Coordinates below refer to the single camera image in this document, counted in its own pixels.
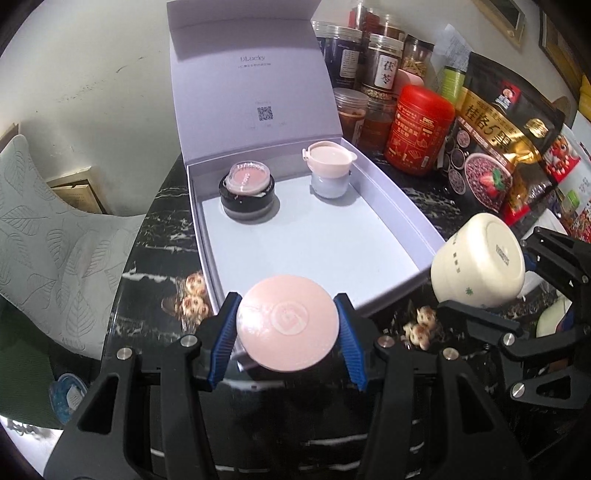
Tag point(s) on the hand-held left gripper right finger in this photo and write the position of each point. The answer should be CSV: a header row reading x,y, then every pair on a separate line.
x,y
351,341

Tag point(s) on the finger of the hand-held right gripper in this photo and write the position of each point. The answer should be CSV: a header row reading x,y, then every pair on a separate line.
x,y
558,263
480,323

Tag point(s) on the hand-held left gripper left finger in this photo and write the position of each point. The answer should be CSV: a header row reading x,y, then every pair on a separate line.
x,y
225,339

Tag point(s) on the cream ceramic cup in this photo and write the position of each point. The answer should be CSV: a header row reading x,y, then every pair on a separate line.
x,y
480,261

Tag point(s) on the pink lidded cosmetic jar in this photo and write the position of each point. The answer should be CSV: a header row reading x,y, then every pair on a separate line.
x,y
288,321

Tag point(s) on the white hinged gift box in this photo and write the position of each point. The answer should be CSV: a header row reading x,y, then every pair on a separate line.
x,y
304,240

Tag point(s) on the black glass cosmetic jar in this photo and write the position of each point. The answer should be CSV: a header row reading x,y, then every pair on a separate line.
x,y
249,198

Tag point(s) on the white cosmetic jar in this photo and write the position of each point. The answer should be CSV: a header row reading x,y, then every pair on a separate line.
x,y
330,177

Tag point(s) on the small brown cookie cluster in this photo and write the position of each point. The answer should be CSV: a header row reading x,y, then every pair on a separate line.
x,y
419,325
193,295

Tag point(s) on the cream rounded object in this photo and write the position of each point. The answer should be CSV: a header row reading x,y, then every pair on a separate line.
x,y
553,318

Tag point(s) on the red snack packet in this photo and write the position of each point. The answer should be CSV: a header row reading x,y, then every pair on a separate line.
x,y
569,159

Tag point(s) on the black and gold oat bag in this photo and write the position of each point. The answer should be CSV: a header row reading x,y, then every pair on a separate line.
x,y
498,134

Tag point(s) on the blue lidded plastic container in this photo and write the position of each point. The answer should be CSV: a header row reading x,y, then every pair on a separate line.
x,y
68,397

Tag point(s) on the red plastic canister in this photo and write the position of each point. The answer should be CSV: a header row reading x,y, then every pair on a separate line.
x,y
418,131

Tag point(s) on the green tea tin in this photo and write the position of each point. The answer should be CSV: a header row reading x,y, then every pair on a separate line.
x,y
452,78

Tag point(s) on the short jar with amber contents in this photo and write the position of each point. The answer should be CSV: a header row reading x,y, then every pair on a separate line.
x,y
379,124

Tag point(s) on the short jar with peach contents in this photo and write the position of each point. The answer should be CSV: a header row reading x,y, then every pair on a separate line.
x,y
351,110

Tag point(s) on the pink plastic item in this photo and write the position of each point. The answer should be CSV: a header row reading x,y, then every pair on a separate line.
x,y
408,77

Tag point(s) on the white paper receipt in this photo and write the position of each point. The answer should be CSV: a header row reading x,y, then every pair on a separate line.
x,y
450,41

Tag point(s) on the clear jar with yellow sticks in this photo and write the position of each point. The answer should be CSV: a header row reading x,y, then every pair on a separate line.
x,y
418,57

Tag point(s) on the clear jar with white label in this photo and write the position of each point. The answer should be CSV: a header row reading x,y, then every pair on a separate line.
x,y
385,67

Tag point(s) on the clear jar with dark label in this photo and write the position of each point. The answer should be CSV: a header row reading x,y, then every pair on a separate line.
x,y
342,57

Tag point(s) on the clear jar with reddish contents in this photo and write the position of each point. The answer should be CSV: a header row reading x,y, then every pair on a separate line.
x,y
388,23

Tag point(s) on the wooden frame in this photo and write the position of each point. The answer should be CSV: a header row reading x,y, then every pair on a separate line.
x,y
78,189

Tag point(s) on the dark picture frame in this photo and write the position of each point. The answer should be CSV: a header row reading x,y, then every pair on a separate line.
x,y
559,44

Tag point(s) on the gold picture frame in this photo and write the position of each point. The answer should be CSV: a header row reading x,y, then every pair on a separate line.
x,y
508,18

